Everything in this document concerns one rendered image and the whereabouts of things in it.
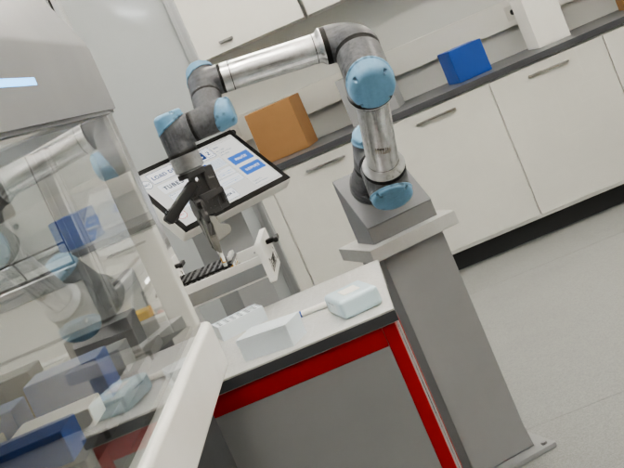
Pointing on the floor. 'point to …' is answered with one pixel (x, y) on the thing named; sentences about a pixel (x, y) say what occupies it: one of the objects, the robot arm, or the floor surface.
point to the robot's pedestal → (451, 345)
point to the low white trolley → (333, 392)
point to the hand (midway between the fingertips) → (215, 249)
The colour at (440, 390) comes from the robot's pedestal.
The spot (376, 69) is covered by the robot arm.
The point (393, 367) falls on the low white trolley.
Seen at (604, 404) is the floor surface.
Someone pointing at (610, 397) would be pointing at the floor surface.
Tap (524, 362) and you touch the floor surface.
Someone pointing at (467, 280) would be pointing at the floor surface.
